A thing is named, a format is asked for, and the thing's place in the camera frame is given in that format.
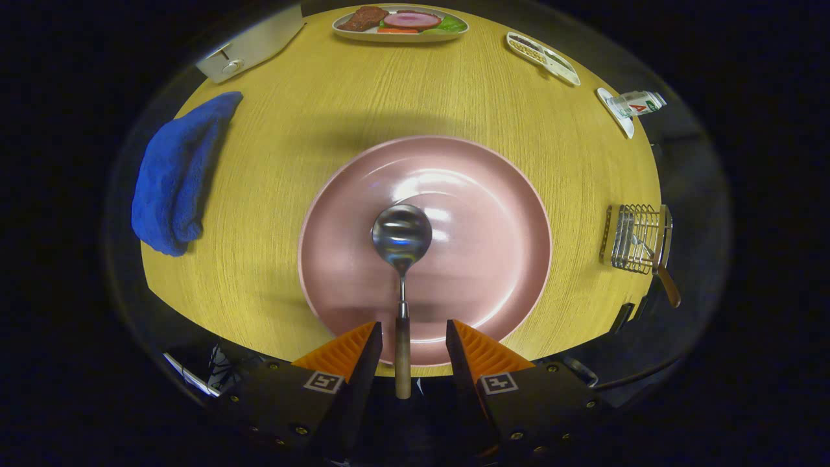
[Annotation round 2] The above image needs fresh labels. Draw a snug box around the metal wire cutlery basket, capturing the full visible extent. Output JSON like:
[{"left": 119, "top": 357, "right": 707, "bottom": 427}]
[{"left": 600, "top": 204, "right": 674, "bottom": 276}]

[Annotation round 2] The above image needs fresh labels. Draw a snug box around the pink ham slice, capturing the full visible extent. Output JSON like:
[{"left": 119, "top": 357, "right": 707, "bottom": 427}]
[{"left": 383, "top": 11, "right": 442, "bottom": 29}]

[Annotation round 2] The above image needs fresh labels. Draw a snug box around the white square coaster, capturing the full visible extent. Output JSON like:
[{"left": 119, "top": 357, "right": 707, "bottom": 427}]
[{"left": 597, "top": 88, "right": 635, "bottom": 139}]

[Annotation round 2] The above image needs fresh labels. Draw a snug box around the metal spoon with wooden handle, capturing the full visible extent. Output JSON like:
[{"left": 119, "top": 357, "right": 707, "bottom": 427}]
[{"left": 371, "top": 204, "right": 433, "bottom": 400}]

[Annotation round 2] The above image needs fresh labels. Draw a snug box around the white drink bottle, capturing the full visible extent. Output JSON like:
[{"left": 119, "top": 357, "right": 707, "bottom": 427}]
[{"left": 607, "top": 91, "right": 667, "bottom": 119}]

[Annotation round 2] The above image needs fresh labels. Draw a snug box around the grey food plate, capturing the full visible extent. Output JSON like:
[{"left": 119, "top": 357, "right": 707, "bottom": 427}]
[{"left": 332, "top": 5, "right": 469, "bottom": 43}]

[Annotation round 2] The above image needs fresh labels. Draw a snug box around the brown meat piece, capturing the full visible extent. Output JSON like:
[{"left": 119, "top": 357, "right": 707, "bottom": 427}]
[{"left": 337, "top": 6, "right": 389, "bottom": 32}]

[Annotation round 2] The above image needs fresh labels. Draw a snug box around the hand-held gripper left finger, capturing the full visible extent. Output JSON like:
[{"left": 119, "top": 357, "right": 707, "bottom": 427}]
[{"left": 214, "top": 320, "right": 383, "bottom": 458}]

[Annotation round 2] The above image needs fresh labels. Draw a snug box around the white divided bean tray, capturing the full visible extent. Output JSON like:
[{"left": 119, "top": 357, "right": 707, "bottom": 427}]
[{"left": 506, "top": 31, "right": 582, "bottom": 87}]

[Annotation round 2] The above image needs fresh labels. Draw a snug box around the metal fork with wooden handle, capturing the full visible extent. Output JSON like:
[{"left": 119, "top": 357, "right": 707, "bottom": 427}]
[{"left": 632, "top": 233, "right": 682, "bottom": 309}]

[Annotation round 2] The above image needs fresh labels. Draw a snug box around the green lettuce leaf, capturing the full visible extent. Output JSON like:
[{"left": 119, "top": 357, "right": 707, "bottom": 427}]
[{"left": 421, "top": 14, "right": 468, "bottom": 34}]

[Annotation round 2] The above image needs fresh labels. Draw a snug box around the white toaster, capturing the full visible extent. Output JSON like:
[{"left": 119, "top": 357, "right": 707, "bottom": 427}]
[{"left": 195, "top": 6, "right": 305, "bottom": 84}]

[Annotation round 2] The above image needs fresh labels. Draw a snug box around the pink plate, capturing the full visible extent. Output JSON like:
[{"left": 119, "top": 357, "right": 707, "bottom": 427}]
[{"left": 298, "top": 135, "right": 553, "bottom": 366}]

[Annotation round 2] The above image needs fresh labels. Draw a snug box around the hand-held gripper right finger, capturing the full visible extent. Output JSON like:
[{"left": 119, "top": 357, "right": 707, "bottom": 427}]
[{"left": 445, "top": 319, "right": 604, "bottom": 458}]

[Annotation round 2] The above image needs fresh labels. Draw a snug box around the blue towel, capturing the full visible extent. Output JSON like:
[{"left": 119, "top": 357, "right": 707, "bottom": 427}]
[{"left": 131, "top": 91, "right": 244, "bottom": 257}]

